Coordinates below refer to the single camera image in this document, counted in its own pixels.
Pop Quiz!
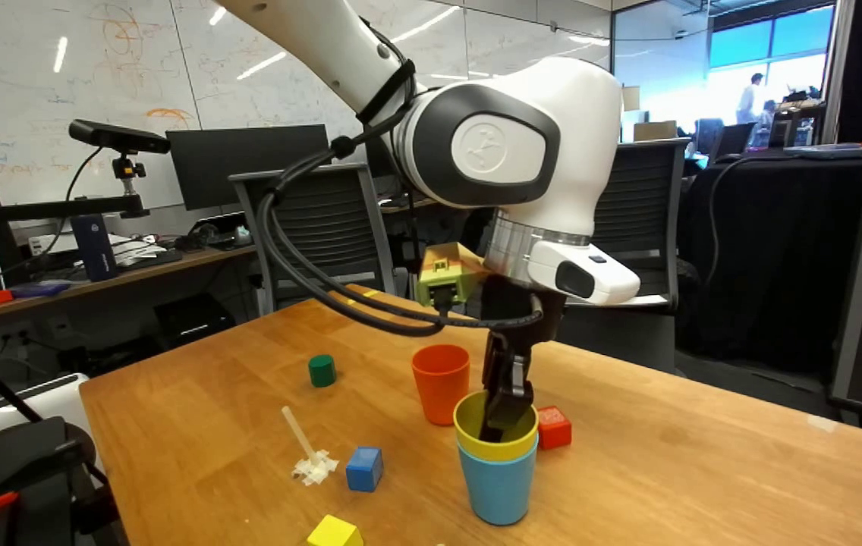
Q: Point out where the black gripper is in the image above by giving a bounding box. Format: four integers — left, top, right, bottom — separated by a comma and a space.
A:
478, 275, 564, 444

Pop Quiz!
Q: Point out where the yellow plastic cup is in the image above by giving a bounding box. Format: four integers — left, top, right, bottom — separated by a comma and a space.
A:
453, 390, 537, 460

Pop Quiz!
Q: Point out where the blue plastic cup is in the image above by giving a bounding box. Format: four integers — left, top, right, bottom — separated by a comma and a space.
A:
457, 451, 534, 528

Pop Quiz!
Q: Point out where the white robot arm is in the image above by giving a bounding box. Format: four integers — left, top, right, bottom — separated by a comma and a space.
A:
216, 0, 640, 439

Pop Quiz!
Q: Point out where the orange plastic cup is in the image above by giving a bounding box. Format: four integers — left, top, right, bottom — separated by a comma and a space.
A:
411, 343, 471, 426

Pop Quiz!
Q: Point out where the red cube block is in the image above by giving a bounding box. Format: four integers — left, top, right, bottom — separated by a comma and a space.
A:
537, 406, 570, 450

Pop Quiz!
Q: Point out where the blue cube block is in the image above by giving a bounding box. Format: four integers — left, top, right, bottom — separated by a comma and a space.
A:
345, 445, 382, 491

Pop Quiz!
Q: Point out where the green cylinder block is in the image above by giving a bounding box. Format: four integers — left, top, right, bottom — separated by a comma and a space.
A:
311, 356, 336, 388

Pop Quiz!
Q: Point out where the white stick tool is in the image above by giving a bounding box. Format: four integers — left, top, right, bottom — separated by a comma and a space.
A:
281, 406, 340, 486

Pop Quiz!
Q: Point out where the grey office chair right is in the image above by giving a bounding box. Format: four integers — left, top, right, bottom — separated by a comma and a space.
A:
557, 135, 686, 369

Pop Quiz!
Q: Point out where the yellow cube block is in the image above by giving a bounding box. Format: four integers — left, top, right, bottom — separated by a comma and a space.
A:
307, 514, 363, 546

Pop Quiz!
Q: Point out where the grey mesh office chair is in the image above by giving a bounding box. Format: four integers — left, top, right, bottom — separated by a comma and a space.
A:
231, 163, 393, 311

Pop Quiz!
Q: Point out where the black computer monitor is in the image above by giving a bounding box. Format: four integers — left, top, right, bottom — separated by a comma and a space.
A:
166, 125, 327, 208

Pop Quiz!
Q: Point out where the black clamp stand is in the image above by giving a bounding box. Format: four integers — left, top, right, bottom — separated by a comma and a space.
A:
0, 373, 127, 546

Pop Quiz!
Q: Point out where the yellow green wrist camera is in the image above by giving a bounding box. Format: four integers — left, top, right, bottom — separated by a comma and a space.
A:
412, 243, 485, 309

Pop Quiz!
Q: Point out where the black camera on tripod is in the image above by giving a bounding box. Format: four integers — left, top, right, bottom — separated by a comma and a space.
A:
68, 117, 171, 155

